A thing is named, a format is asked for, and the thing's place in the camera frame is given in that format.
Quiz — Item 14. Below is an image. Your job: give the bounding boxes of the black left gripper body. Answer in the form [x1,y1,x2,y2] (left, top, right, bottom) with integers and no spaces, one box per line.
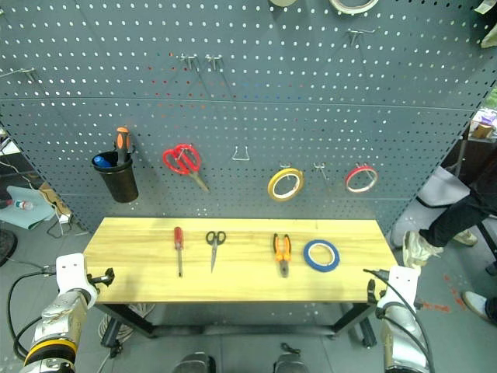
[85,273,105,296]

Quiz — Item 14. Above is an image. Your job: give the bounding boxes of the grey metal pegboard wall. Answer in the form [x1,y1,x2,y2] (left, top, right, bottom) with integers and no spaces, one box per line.
[0,0,497,237]

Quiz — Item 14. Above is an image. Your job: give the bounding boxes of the white sneaker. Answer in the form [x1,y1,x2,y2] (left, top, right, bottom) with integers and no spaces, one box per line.
[401,230,444,270]
[451,228,479,248]

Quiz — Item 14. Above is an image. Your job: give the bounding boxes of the blue tape roll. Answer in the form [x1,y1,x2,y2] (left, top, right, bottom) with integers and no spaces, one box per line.
[303,239,341,274]

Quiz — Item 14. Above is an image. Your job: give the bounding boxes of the brown cardboard box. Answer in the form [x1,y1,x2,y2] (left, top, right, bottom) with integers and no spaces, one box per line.
[37,181,74,219]

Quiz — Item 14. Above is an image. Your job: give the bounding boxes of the teal mat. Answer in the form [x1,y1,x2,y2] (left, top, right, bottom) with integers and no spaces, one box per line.
[0,185,56,231]

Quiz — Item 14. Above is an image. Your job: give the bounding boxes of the black pen cup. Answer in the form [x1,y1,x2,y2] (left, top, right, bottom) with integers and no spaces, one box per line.
[92,151,140,204]

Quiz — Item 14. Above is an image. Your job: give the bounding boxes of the black round stand base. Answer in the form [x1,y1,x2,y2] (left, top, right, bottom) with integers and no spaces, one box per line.
[0,228,19,268]

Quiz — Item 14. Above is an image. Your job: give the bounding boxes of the orange black pliers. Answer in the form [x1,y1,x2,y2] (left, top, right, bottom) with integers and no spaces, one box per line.
[273,232,294,278]

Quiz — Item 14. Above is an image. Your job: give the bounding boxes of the clear plastic water bottle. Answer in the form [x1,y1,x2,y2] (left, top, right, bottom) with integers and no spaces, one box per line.
[5,198,35,212]

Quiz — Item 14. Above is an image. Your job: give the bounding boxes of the dark rounded shape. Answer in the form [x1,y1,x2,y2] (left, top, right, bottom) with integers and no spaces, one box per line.
[172,351,217,373]
[273,351,311,373]

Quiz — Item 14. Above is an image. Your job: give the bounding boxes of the white shoe with blue jeans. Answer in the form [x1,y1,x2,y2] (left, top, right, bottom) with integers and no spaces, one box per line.
[461,290,497,324]

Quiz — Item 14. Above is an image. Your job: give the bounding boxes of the person leg in black trousers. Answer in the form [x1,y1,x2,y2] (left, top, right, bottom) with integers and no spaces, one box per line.
[418,190,497,249]

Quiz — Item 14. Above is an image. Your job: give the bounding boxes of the red tape roll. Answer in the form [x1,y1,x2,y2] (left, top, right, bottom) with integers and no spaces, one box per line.
[344,166,379,194]

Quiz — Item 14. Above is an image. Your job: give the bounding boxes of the yellow tape roll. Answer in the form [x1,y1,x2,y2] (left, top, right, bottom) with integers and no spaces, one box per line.
[267,168,305,202]

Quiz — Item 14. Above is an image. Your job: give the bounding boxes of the small wooden block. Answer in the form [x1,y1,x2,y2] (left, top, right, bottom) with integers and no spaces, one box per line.
[471,123,495,140]

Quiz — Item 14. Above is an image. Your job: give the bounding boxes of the white tape roll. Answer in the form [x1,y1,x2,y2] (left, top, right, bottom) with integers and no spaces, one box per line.
[328,0,380,17]

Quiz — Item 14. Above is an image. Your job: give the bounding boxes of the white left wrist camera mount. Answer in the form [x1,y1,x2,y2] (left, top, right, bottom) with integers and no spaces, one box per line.
[55,253,89,293]

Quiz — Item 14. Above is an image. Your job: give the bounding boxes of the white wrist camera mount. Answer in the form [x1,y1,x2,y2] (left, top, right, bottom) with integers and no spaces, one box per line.
[378,265,422,312]
[55,253,89,293]

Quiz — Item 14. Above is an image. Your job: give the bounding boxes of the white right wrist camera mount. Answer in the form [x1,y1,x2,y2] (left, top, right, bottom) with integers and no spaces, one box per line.
[378,265,422,312]

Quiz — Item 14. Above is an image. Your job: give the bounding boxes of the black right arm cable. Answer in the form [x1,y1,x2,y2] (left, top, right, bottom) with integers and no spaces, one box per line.
[362,268,435,373]

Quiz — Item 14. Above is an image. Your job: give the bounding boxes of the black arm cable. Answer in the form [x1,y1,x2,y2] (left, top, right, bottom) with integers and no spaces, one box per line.
[6,265,57,363]
[362,268,435,373]

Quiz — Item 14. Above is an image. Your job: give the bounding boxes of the black metal table frame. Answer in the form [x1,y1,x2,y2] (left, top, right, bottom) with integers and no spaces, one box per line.
[92,302,378,349]

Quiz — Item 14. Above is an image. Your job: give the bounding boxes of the red handled screwdriver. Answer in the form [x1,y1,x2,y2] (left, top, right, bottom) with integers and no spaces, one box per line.
[172,226,185,278]

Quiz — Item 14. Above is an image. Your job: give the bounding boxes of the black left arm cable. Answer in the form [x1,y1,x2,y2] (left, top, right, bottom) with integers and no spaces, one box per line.
[6,265,57,363]

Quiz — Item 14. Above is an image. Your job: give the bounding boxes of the black handled scissors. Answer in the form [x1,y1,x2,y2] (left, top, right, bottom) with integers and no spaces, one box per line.
[205,230,227,274]

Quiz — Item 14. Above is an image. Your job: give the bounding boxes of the orange black handled screwdriver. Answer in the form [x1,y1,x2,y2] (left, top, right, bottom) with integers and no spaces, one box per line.
[115,127,130,166]

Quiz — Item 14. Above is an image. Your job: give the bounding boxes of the red handled scissors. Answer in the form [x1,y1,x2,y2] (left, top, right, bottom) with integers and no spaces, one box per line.
[162,144,210,193]

